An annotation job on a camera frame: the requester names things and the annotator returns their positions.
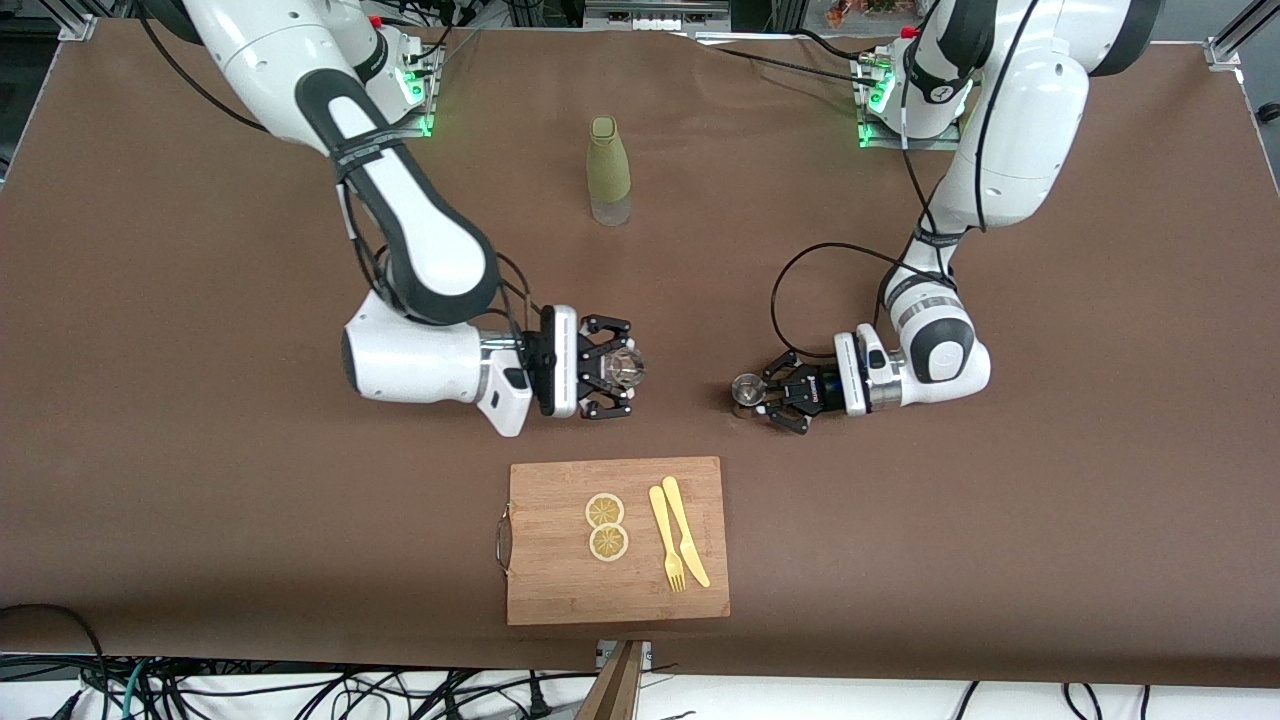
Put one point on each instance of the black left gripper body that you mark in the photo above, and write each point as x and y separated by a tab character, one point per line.
815	389

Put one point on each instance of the olive green bottle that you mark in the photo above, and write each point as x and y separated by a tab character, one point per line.
608	170

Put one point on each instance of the grey metal box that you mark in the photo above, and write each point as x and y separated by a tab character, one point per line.
650	18

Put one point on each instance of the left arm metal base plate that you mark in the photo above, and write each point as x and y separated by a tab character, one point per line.
880	140

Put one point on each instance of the clear glass cup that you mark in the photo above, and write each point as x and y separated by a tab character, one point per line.
628	370

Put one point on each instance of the yellow plastic fork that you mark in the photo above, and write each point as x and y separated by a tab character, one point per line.
660	520

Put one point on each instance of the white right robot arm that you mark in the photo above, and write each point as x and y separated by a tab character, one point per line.
420	230

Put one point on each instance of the brown table cover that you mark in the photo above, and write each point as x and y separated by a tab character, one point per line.
200	450

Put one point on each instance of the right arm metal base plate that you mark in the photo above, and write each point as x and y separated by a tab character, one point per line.
425	125

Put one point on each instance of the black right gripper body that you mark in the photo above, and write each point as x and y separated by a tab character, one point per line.
590	367

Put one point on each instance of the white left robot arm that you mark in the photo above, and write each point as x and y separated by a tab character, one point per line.
1020	120

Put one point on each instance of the yellow plastic knife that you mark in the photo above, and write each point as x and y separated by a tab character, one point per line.
680	520

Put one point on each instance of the wooden post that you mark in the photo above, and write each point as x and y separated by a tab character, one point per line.
615	690

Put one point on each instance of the small metal bracket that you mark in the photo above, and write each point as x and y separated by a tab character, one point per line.
605	655

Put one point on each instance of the wooden cutting board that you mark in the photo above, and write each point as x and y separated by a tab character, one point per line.
560	580

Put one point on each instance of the aluminium frame profile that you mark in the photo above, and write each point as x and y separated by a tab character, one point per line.
1235	35
78	20

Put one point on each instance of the steel jigger measuring cup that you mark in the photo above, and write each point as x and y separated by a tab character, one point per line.
747	385

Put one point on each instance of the lemon slice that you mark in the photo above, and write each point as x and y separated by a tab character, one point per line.
608	543
604	510

